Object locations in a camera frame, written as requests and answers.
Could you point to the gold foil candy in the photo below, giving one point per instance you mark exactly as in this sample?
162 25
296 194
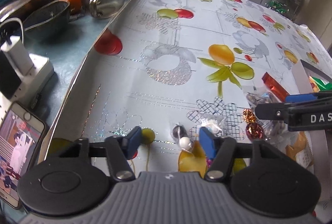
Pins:
253 130

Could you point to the beige wrapped snack packet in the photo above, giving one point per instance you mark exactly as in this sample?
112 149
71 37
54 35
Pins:
300 151

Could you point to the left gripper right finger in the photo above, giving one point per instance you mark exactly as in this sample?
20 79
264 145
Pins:
209 142

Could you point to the fruit pattern tablecloth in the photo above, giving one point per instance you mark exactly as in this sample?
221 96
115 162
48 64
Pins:
160 63

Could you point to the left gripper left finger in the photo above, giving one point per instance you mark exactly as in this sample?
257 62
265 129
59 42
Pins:
131 142

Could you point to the white shallow cardboard box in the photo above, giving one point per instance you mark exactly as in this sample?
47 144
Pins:
320 139

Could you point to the white power strip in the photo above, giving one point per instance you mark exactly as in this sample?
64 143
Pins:
32 83

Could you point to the clear sunflower seed packet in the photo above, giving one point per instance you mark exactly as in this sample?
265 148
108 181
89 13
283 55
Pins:
261 101

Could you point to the smartphone showing video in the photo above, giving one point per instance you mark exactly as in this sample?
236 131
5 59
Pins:
21 135

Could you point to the dark metal bowl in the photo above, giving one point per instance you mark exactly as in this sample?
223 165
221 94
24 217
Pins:
47 21

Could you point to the clear round candies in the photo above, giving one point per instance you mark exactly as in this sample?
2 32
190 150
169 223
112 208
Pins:
181 138

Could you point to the long orange stick packet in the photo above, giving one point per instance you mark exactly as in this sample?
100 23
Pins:
278 90

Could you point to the white charger plug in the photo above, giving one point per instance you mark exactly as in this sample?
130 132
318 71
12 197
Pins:
17 54

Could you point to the green candies on cart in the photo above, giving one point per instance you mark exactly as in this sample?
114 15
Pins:
277 7

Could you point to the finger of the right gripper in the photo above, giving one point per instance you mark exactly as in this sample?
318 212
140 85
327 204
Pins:
293 114
308 97

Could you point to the green snack bag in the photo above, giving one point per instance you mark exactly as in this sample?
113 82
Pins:
319 84

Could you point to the small clear candy packet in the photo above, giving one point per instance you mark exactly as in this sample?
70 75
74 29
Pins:
215 126

